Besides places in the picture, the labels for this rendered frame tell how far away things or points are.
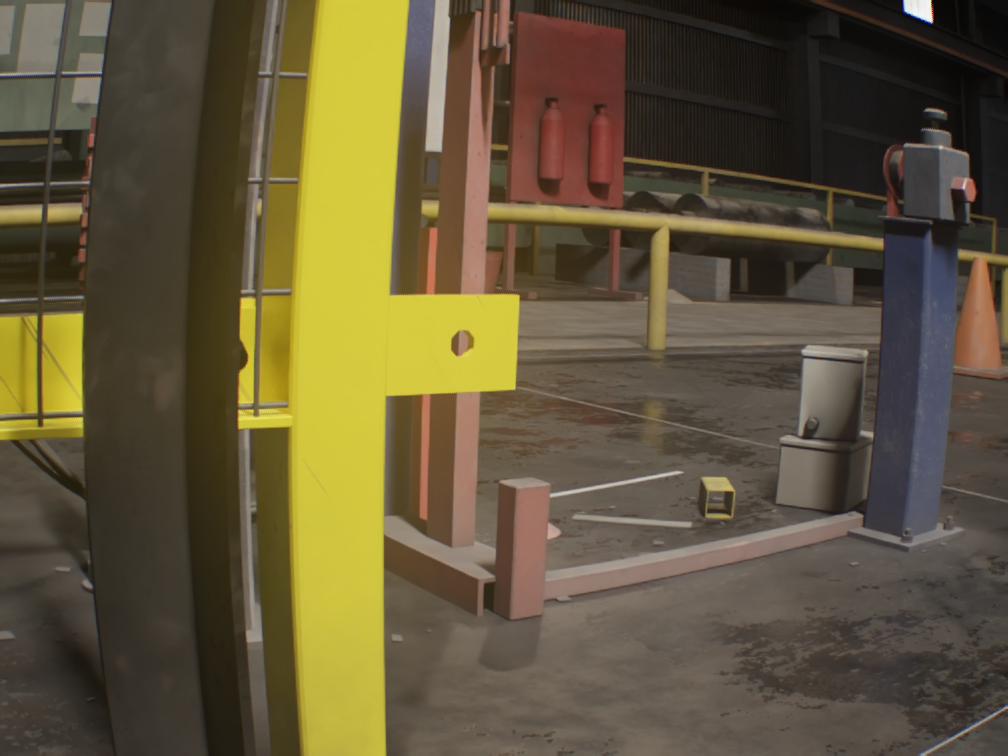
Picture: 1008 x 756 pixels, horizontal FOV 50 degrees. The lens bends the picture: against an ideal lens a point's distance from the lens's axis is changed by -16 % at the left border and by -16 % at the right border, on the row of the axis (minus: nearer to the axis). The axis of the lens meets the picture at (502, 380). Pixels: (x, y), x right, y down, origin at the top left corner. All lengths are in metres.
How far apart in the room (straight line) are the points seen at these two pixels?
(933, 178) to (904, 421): 0.41
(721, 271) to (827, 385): 6.58
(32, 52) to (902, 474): 5.48
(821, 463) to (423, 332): 1.62
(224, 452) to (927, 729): 0.99
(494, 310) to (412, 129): 1.18
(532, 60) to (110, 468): 7.68
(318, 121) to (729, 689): 0.91
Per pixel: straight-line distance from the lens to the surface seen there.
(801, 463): 2.23
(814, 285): 10.07
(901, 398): 2.00
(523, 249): 11.56
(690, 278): 8.95
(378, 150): 0.57
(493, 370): 0.67
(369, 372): 0.58
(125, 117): 0.36
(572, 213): 4.67
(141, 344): 0.37
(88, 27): 6.72
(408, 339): 0.64
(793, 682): 1.36
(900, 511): 2.02
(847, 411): 2.24
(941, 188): 1.96
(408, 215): 1.83
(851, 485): 2.23
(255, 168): 1.35
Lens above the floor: 0.48
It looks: 7 degrees down
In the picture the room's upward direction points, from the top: 2 degrees clockwise
